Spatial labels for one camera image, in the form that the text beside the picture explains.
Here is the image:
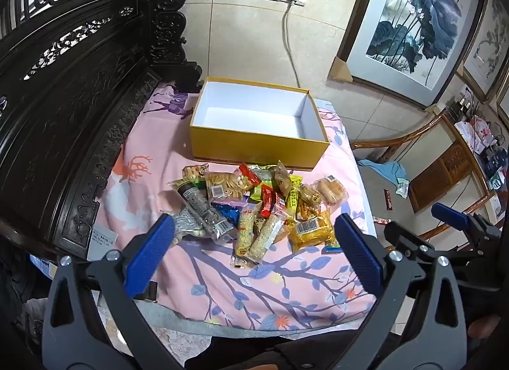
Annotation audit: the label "blue cloth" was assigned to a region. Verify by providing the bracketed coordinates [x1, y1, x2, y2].
[358, 160, 408, 188]

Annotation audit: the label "green snack packet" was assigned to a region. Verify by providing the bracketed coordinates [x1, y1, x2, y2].
[248, 183, 276, 202]

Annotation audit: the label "orange snack packet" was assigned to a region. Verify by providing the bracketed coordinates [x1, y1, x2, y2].
[296, 186, 321, 220]

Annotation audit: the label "clear finger biscuit packet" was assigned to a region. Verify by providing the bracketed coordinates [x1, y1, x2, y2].
[206, 171, 252, 201]

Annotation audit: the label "clear ring cracker packet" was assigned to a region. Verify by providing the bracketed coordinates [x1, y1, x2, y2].
[182, 164, 210, 188]

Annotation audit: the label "framed lotus painting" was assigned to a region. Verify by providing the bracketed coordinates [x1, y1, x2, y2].
[338, 0, 488, 110]

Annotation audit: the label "yellow cardboard box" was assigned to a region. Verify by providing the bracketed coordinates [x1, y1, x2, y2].
[189, 76, 331, 172]

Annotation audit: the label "white patterned sheet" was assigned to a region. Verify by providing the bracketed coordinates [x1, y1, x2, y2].
[316, 98, 379, 237]

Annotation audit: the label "framed ink painting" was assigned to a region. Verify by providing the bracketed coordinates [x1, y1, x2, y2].
[457, 0, 509, 102]

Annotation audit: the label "person's right hand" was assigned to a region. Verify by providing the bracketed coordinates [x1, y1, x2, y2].
[467, 314, 502, 339]

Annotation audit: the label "blue edged biscuit packet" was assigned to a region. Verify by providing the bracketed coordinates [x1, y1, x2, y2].
[210, 202, 244, 224]

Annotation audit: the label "red sausage packet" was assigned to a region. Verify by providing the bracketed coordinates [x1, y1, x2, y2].
[258, 186, 280, 220]

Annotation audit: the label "tan printed snack packet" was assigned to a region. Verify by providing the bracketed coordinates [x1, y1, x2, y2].
[274, 160, 300, 196]

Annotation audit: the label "assorted small boxes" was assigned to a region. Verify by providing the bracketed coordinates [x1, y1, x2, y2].
[453, 91, 509, 213]

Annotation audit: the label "pink printed blanket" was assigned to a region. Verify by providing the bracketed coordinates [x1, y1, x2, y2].
[97, 81, 378, 333]

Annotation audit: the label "grey power cable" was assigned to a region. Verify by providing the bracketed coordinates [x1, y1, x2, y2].
[282, 2, 303, 88]

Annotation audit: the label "dark carved wooden bench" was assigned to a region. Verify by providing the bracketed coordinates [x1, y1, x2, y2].
[0, 0, 205, 271]

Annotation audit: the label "yellow green long packet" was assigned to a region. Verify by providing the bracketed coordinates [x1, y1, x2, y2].
[285, 175, 304, 220]

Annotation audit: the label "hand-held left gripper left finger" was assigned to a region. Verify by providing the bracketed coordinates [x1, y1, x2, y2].
[42, 214, 187, 370]

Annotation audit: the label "wooden armchair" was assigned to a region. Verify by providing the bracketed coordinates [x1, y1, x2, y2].
[352, 109, 502, 241]

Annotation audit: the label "white paper label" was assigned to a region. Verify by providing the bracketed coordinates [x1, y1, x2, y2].
[91, 224, 119, 247]

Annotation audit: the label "small bread packet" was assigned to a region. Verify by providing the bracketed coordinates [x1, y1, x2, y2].
[313, 176, 349, 206]

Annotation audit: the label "red edged snack packet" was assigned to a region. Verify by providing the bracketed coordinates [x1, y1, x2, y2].
[238, 162, 264, 188]

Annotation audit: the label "yellow barcode snack packet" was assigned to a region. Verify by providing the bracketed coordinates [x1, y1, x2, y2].
[287, 210, 335, 254]

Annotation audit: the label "clear white snack packet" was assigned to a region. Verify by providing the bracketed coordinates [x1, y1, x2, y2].
[172, 210, 208, 240]

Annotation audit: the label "cardboard corner protector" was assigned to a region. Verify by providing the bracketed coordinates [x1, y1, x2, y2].
[328, 55, 353, 83]

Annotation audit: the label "black speckled snack packet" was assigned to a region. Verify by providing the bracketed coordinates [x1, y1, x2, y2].
[175, 181, 234, 241]

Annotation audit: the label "rice bar packet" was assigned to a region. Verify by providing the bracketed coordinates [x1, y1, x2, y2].
[233, 206, 260, 268]
[248, 214, 288, 266]

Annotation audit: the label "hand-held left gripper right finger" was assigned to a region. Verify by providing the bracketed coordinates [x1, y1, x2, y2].
[326, 213, 468, 370]

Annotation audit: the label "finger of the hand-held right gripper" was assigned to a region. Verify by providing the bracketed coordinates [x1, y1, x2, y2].
[431, 202, 502, 237]
[383, 219, 448, 261]

